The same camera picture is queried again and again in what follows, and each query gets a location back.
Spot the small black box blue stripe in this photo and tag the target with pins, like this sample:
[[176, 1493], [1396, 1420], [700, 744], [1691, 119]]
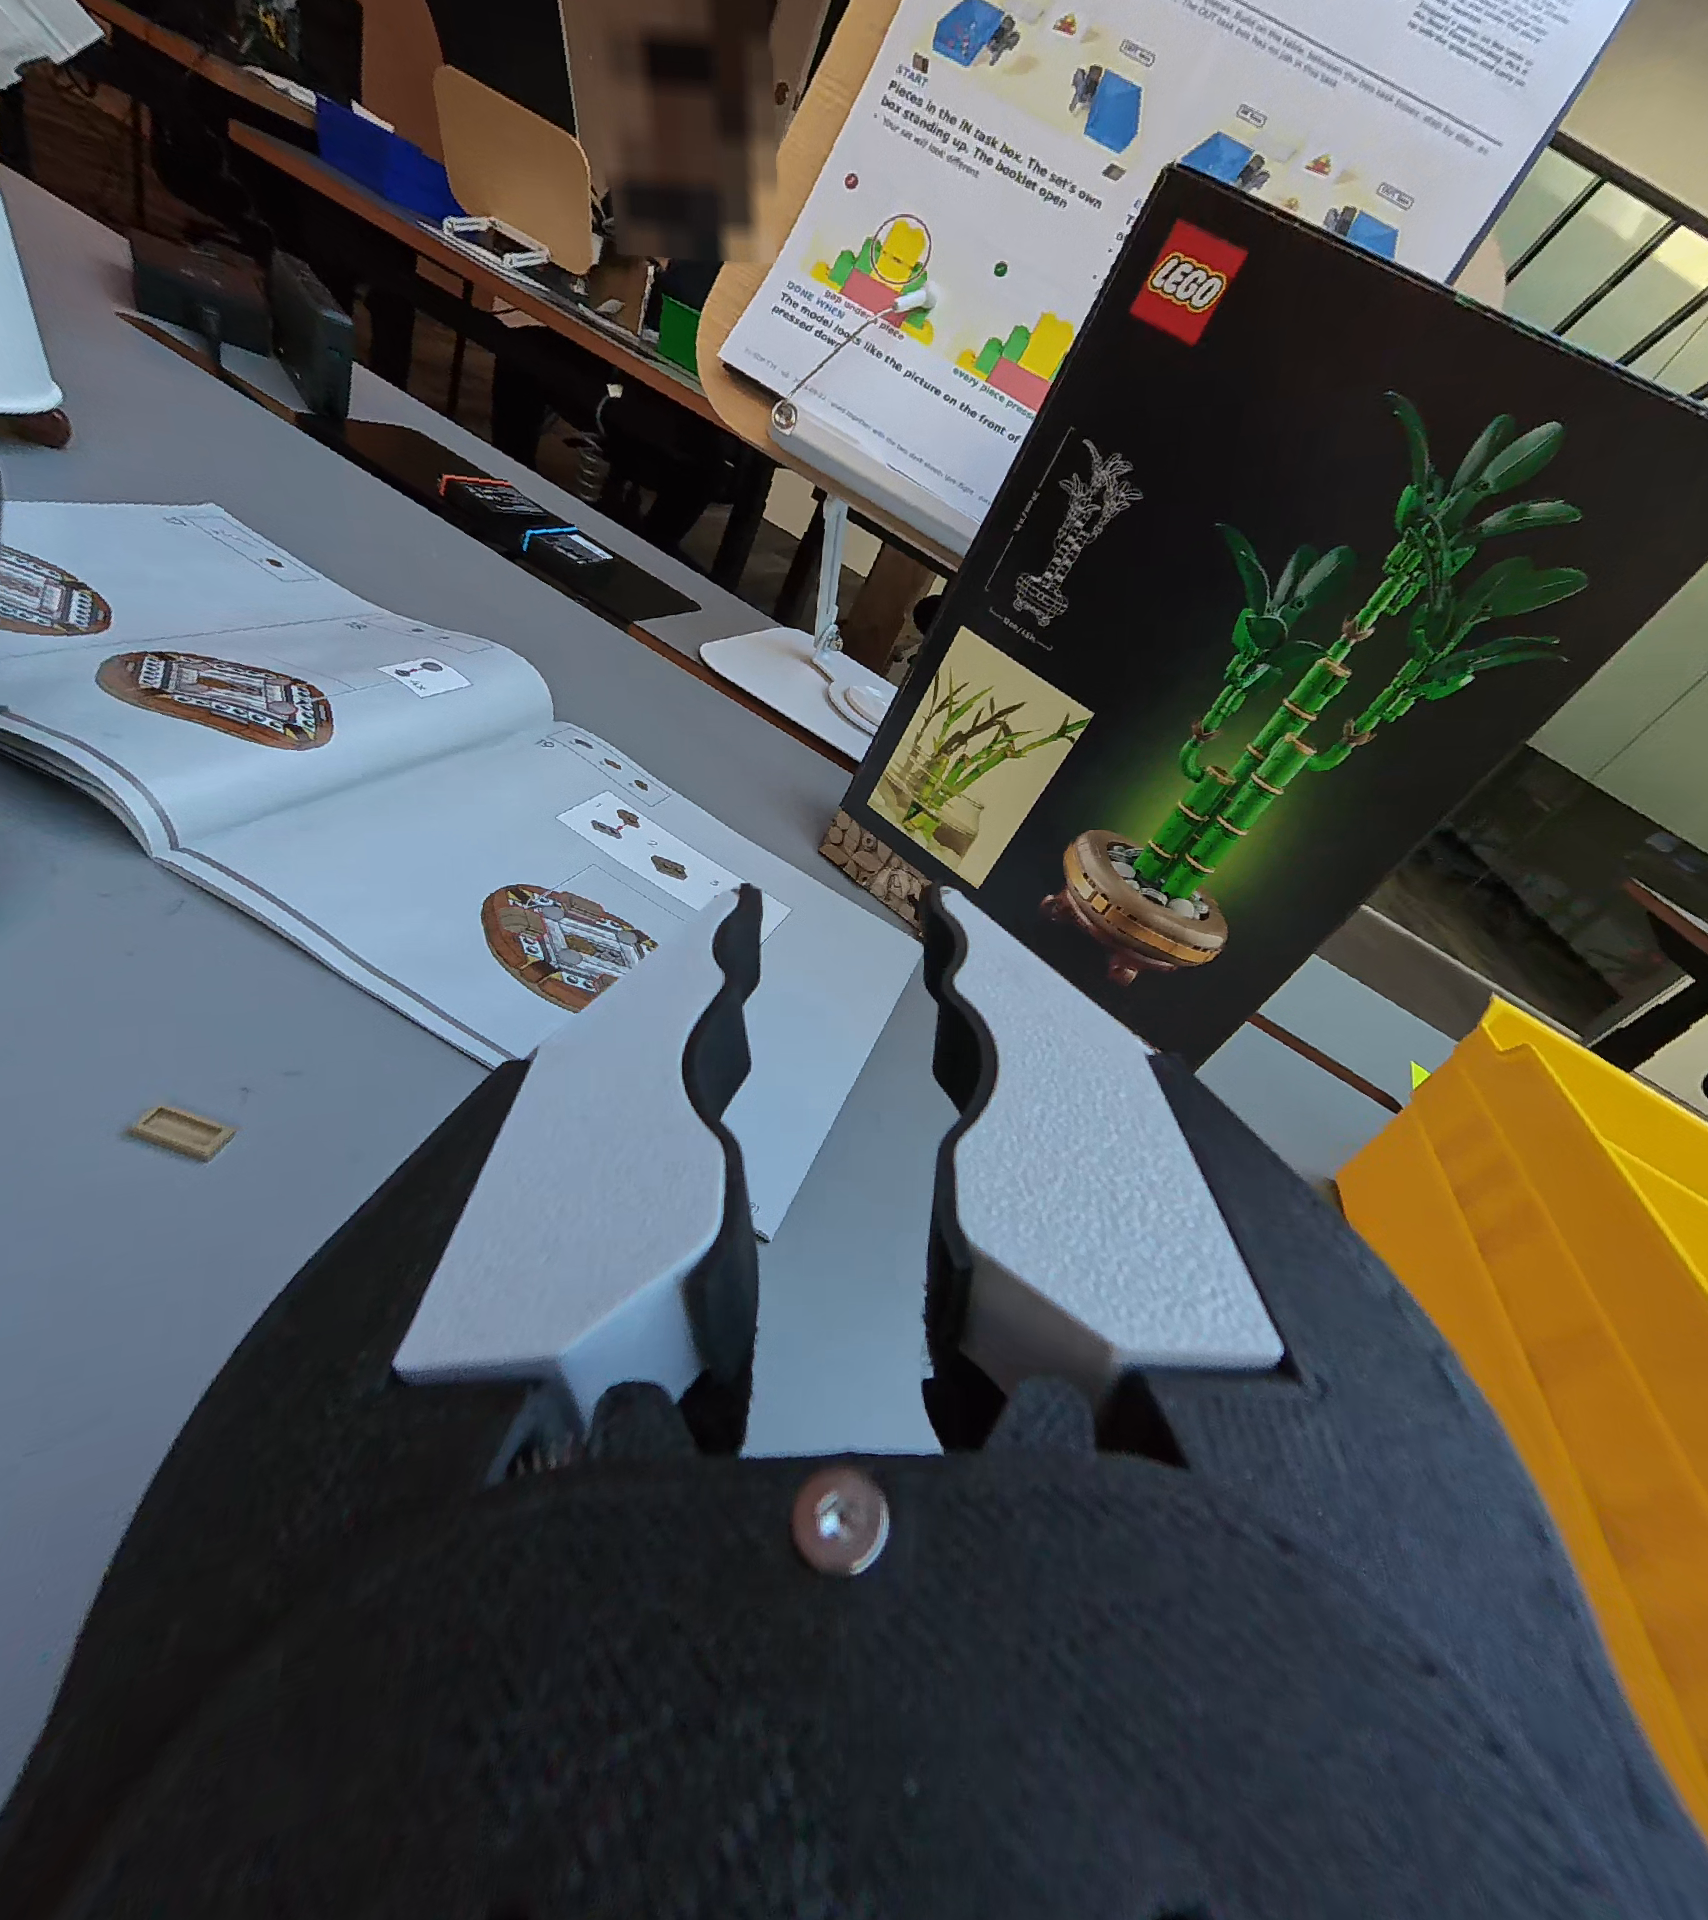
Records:
[[571, 542]]

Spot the light wooden chair back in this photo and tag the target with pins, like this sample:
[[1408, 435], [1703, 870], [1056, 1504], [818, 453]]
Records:
[[513, 164]]

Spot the green plastic bin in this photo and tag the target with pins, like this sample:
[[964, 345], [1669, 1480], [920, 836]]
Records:
[[679, 330]]

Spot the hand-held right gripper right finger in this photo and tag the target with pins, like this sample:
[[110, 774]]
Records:
[[1100, 1198]]

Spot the tan lego tile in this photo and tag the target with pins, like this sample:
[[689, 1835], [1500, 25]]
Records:
[[181, 1134]]

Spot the reddish brown lego feet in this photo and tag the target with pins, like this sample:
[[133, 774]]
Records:
[[35, 432]]

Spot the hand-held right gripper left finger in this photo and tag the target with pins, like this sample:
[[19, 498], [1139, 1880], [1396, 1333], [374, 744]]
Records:
[[569, 1212]]

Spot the black lego bamboo set box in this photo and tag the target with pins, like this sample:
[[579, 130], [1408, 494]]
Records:
[[1242, 453]]

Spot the black desk mat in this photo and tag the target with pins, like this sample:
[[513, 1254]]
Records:
[[643, 591]]

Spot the small black box orange stripe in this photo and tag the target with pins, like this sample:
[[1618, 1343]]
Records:
[[493, 498]]

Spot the yellow plastic bin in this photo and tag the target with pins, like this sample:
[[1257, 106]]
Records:
[[1618, 1422]]

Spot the long wooden table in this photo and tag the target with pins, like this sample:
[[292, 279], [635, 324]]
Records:
[[493, 294]]

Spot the blue plastic bin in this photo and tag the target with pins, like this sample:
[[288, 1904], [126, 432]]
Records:
[[386, 160]]

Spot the instruction sheet on stand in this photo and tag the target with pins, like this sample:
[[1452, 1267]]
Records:
[[796, 692]]

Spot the open lego instruction booklet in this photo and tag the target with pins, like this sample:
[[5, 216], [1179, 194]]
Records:
[[386, 815]]

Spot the white frame part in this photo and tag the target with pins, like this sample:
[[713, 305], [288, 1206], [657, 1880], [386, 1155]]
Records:
[[493, 239]]

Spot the black device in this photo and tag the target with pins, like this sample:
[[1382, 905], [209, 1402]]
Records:
[[199, 294], [306, 339]]

